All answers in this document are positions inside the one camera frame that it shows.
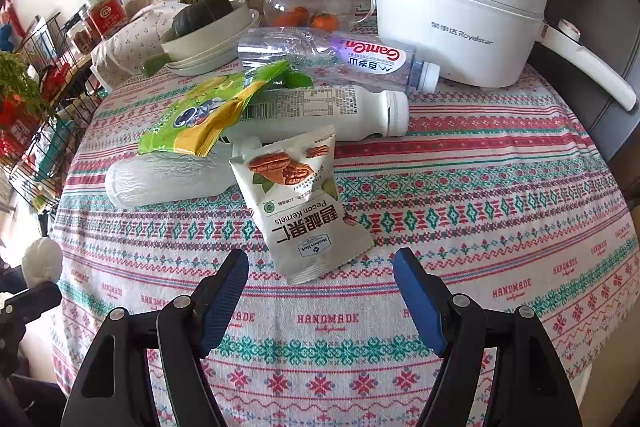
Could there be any white milk bottle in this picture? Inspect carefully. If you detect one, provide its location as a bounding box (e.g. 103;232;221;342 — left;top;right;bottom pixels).
220;87;411;145

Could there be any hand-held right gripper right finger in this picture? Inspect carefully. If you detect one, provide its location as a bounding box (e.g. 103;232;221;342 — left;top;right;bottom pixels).
392;248;583;427

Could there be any white tissue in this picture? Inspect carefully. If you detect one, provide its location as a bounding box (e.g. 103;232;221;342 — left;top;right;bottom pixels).
22;238;63;285

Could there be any green leafy plant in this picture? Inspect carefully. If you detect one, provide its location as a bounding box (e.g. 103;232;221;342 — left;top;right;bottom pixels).
0;52;56;122

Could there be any cream bowl with green handle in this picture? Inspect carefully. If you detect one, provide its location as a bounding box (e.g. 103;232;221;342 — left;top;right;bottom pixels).
140;0;261;76

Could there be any patterned woven tablecloth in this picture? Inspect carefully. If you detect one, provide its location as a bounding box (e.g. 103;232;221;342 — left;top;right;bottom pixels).
47;14;640;427

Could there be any grey nut packet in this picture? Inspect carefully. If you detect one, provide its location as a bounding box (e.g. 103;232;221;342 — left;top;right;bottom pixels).
228;125;376;286

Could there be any clear plastic water bottle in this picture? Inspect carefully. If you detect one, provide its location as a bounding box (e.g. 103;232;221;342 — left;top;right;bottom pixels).
237;27;441;95

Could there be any green snack bag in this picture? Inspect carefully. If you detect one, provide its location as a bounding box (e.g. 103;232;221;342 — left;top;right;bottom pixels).
137;59;315;158

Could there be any translucent ribbed plastic bottle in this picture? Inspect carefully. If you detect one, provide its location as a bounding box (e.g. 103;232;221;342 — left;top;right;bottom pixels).
104;149;241;209

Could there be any red label glass jar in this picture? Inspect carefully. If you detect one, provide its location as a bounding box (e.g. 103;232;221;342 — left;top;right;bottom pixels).
65;14;101;55
85;0;126;40

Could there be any cream plate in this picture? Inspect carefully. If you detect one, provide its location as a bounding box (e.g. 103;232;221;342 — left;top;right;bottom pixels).
165;42;246;76

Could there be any floral cloth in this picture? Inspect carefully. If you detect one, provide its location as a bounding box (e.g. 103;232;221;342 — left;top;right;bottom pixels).
92;0;271;90

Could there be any black wire storage rack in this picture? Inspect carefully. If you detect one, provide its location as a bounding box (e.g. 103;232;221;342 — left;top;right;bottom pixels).
0;14;108;212

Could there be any white electric cooking pot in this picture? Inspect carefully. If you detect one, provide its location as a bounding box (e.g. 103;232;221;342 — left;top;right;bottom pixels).
364;0;638;112

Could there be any small mandarin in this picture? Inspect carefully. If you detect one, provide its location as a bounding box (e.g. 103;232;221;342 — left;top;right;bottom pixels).
272;7;310;28
311;12;341;32

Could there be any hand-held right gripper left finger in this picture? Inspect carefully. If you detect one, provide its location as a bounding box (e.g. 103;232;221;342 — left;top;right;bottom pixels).
60;249;250;427

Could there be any dark green pumpkin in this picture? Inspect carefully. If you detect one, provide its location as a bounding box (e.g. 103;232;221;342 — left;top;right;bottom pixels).
172;0;235;42

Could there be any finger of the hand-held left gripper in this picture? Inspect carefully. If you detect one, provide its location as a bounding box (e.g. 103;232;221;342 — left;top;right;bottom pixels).
0;281;62;325

